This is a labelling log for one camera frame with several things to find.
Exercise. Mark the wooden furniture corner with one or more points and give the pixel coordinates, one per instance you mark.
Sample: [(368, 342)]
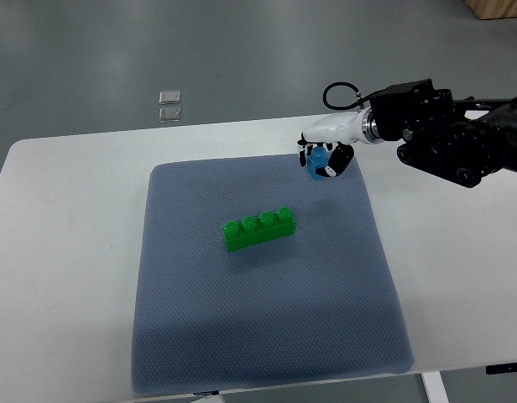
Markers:
[(493, 9)]

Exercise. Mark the blue-grey textured mat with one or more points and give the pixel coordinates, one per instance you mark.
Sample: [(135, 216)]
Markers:
[(317, 304)]

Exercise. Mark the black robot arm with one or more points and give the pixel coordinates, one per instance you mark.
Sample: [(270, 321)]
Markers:
[(460, 141)]

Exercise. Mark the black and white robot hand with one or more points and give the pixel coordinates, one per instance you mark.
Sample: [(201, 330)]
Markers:
[(336, 133)]

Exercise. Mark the white table leg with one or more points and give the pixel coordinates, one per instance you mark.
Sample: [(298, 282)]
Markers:
[(434, 387)]

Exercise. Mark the blue toy block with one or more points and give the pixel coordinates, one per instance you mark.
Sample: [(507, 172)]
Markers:
[(316, 159)]

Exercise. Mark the black table control panel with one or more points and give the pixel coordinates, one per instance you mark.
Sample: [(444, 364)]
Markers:
[(501, 369)]

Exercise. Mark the green four-stud toy block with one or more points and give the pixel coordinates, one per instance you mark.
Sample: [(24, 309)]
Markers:
[(253, 230)]

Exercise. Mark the upper metal floor plate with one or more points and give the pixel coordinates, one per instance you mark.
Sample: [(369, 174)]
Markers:
[(169, 97)]

